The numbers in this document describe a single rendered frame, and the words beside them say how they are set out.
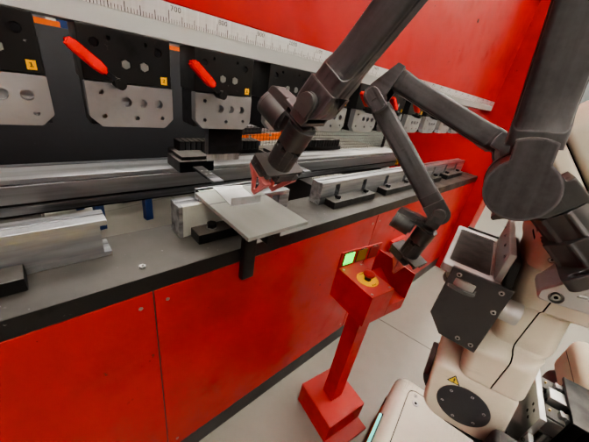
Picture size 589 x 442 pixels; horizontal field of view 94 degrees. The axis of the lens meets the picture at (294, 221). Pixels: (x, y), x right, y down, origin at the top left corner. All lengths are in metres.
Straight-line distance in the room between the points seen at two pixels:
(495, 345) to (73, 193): 1.11
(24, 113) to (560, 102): 0.76
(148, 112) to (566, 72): 0.66
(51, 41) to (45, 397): 0.94
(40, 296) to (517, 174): 0.80
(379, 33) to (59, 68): 0.97
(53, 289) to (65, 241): 0.10
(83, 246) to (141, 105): 0.33
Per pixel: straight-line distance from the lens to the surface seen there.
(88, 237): 0.76
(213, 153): 0.79
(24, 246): 0.76
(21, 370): 0.79
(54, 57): 1.19
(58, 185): 0.98
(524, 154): 0.42
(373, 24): 0.50
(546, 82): 0.45
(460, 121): 0.87
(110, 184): 1.00
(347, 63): 0.50
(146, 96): 0.67
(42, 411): 0.89
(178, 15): 0.70
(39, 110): 0.65
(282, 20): 0.84
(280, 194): 0.96
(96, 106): 0.66
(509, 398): 0.79
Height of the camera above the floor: 1.31
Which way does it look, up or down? 27 degrees down
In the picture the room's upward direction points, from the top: 10 degrees clockwise
